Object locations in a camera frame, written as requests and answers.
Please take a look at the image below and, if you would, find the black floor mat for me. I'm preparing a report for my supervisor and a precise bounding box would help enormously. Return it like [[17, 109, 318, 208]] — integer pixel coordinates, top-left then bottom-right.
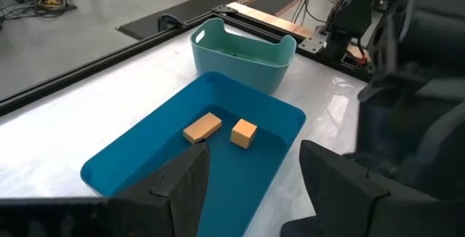
[[116, 0, 307, 41]]

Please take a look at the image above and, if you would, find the yellow wooden cube block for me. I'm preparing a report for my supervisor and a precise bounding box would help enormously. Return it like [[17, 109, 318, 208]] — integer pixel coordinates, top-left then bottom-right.
[[230, 118, 259, 150]]

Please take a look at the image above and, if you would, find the black table frame rail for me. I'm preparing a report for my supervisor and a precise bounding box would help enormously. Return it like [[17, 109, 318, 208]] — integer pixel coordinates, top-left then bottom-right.
[[0, 4, 375, 117]]

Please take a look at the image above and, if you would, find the blue plastic bin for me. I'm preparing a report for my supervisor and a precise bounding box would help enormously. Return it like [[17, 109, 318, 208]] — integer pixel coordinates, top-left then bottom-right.
[[79, 71, 307, 237]]

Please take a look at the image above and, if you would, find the yellow rectangular wooden block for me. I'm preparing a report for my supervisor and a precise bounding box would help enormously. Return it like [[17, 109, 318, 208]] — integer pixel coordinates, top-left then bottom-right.
[[182, 111, 223, 145]]

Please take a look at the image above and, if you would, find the teal plastic bin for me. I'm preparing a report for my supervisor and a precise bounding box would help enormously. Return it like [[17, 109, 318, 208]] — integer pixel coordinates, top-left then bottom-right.
[[190, 17, 298, 95]]

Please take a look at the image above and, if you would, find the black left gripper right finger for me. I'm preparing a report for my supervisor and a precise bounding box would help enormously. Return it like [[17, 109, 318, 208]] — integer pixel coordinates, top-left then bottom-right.
[[299, 140, 392, 237]]

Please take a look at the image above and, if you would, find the yellow cable bundle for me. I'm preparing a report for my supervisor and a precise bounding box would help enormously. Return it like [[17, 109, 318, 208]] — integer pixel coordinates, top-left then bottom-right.
[[37, 0, 63, 11]]

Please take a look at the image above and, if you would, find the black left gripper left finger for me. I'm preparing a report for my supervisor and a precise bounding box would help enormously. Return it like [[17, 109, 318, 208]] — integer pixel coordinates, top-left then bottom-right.
[[112, 140, 211, 237]]

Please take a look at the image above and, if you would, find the copper coloured plank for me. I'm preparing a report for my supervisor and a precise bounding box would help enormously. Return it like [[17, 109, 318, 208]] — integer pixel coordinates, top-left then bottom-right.
[[225, 1, 314, 39]]

